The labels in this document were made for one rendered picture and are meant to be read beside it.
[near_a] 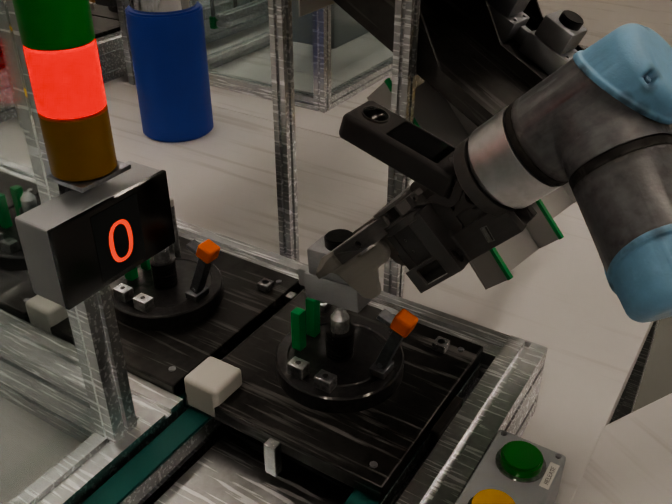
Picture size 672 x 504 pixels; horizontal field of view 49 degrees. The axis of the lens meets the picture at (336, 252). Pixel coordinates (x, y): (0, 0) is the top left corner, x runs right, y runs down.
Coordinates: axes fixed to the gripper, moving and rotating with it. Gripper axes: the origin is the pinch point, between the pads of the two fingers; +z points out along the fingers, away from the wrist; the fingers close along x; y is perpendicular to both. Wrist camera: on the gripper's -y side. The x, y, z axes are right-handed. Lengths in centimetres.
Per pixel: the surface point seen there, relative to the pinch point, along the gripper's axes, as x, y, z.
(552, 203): 43.4, 15.0, 1.8
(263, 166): 55, -19, 55
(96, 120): -19.1, -19.3, -7.4
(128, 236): -18.2, -12.0, 0.0
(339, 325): -0.9, 6.4, 5.2
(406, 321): -0.6, 9.5, -2.4
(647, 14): 402, 17, 82
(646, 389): 135, 95, 64
